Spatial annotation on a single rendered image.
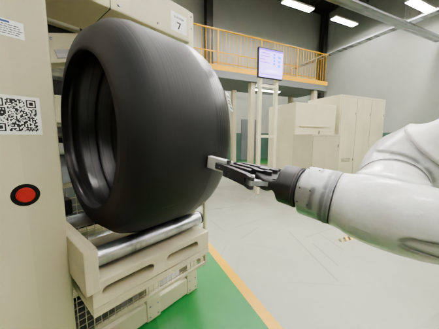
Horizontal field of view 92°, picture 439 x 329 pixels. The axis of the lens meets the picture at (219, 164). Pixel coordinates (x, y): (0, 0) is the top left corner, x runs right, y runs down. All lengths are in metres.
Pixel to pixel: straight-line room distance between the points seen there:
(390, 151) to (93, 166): 0.91
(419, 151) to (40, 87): 0.70
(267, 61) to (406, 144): 4.29
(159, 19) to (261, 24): 11.98
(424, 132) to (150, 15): 0.99
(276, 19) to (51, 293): 13.59
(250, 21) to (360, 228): 12.46
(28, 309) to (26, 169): 0.30
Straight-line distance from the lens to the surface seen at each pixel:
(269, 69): 4.65
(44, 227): 0.62
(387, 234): 0.36
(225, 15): 12.04
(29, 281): 0.65
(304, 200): 0.38
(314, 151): 4.98
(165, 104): 0.46
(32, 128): 0.58
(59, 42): 1.06
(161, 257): 0.65
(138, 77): 0.48
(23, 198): 0.59
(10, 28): 0.62
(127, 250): 0.62
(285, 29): 13.90
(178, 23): 1.19
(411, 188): 0.37
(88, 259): 0.54
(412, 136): 0.47
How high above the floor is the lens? 1.18
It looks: 7 degrees down
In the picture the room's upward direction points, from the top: straight up
